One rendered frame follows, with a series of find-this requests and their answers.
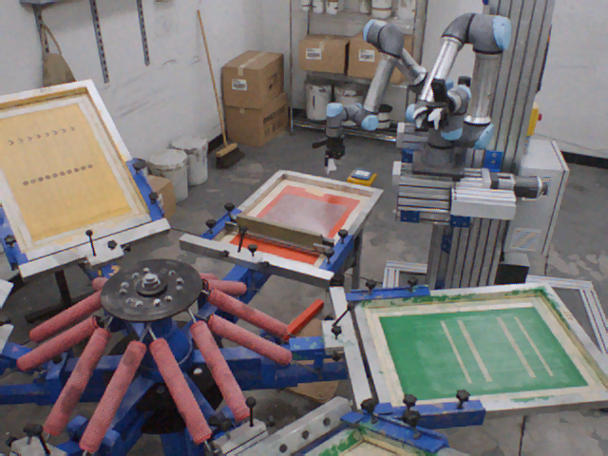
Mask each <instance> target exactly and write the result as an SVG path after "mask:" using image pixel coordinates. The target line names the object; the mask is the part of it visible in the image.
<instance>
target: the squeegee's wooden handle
mask: <svg viewBox="0 0 608 456"><path fill-rule="evenodd" d="M236 223H237V224H239V227H240V230H241V227H242V226H243V225H246V226H247V227H248V231H252V232H256V234H260V235H263V236H267V237H271V238H279V239H282V240H286V241H290V242H293V243H297V244H301V245H305V246H309V247H313V248H314V243H315V244H320V245H323V234H321V232H316V231H312V230H308V229H304V228H300V227H296V226H293V225H289V224H284V223H280V222H275V221H271V220H267V219H264V218H257V217H252V216H248V215H244V214H241V213H239V214H238V215H237V216H236Z"/></svg>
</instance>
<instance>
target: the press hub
mask: <svg viewBox="0 0 608 456"><path fill-rule="evenodd" d="M201 291H202V278H201V275H200V273H199V272H198V270H197V269H196V268H194V267H193V266H191V265H190V264H188V263H184V262H182V261H178V260H174V259H165V258H159V259H149V260H145V261H140V262H137V263H134V264H131V265H129V266H126V267H124V268H122V269H121V270H120V271H118V272H117V273H115V274H114V275H113V276H111V277H110V278H109V279H107V281H106V282H105V283H104V285H103V287H102V289H101V291H100V295H101V302H102V305H103V307H104V309H105V311H106V312H107V313H108V314H110V315H111V316H113V317H115V318H117V319H120V320H122V321H126V322H133V323H143V325H142V335H143V332H144V330H145V328H146V324H145V323H147V322H152V323H151V325H150V327H151V329H152V331H153V333H154V334H155V336H156V338H157V339H158V338H162V339H165V340H166V342H167V344H168V345H169V346H170V349H171V352H172V353H173V355H174V357H175V359H176V361H177V363H178V365H179V367H180V370H181V372H182V373H184V372H186V373H187V375H188V376H189V378H190V379H191V380H192V382H193V383H194V384H195V386H196V387H197V388H198V390H199V392H200V393H201V394H202V396H203V397H204V398H205V400H206V401H207V403H208V404H209V405H210V407H211V408H212V409H214V410H216V409H217V408H218V407H219V405H220V404H221V402H222V401H223V399H224V396H223V394H222V392H221V390H220V388H219V387H218V386H214V384H215V383H216V381H215V379H214V377H213V375H212V373H211V372H210V370H209V368H208V367H207V365H206V364H202V365H193V361H194V358H195V351H199V348H198V346H197V344H196V342H195V340H193V341H191V339H190V337H189V336H188V335H187V334H185V333H184V332H183V331H182V330H181V329H182V328H183V327H184V326H185V325H186V324H187V323H188V322H189V321H182V320H173V319H172V318H171V317H172V316H174V315H176V314H180V313H182V312H184V311H185V310H187V309H188V308H189V307H191V306H192V305H193V304H194V303H195V302H196V301H197V299H198V298H199V297H200V294H201ZM142 335H141V337H142ZM141 337H140V339H141ZM140 339H139V337H138V336H137V335H136V334H135V332H131V333H130V334H128V335H127V336H125V337H124V338H123V339H121V340H120V341H119V342H118V343H117V344H116V345H115V346H114V347H113V349H112V350H111V351H110V353H109V354H108V355H121V354H124V353H125V351H126V349H127V347H128V345H129V343H130V341H133V340H137V341H140ZM153 341H154V339H153V337H152V335H151V333H150V331H149V330H148V331H147V333H146V335H145V337H144V339H143V341H142V343H144V344H145V345H146V347H147V349H146V351H145V353H144V355H143V357H142V361H141V363H140V365H139V366H138V368H137V370H136V372H135V375H134V377H133V379H132V381H131V383H130V385H131V384H132V383H133V382H134V381H135V380H136V379H137V377H138V376H139V375H140V376H141V377H143V378H145V379H149V380H153V381H155V382H156V383H155V384H154V386H153V387H152V388H151V389H149V390H148V391H147V392H146V394H145V395H144V396H143V397H142V398H141V399H140V401H139V402H138V403H137V404H136V405H135V409H141V410H155V411H154V413H153V414H152V415H151V416H150V417H149V419H148V420H147V421H146V422H145V423H144V425H143V426H142V427H141V432H142V433H146V434H160V435H161V443H162V448H163V453H164V456H189V454H188V452H187V446H186V441H185V435H184V429H185V428H186V424H185V422H184V421H183V419H182V418H181V416H180V414H179V413H178V411H177V410H176V408H177V407H178V406H177V404H176V402H175V400H174V398H173V396H172V394H171V392H170V390H169V388H168V386H167V384H166V382H165V380H164V378H163V376H162V373H161V371H160V370H159V369H158V366H157V364H156V362H155V360H154V358H153V356H152V354H151V351H150V350H149V346H150V343H151V342H153ZM115 371H116V370H103V375H104V384H105V387H106V388H107V387H108V385H109V383H110V381H111V379H112V377H113V376H114V373H115ZM130 385H129V386H130Z"/></svg>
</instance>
